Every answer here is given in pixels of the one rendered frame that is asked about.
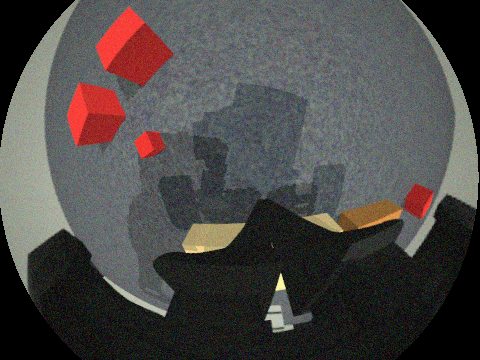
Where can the orange square block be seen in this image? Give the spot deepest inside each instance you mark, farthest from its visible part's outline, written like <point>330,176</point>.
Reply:
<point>366,216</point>

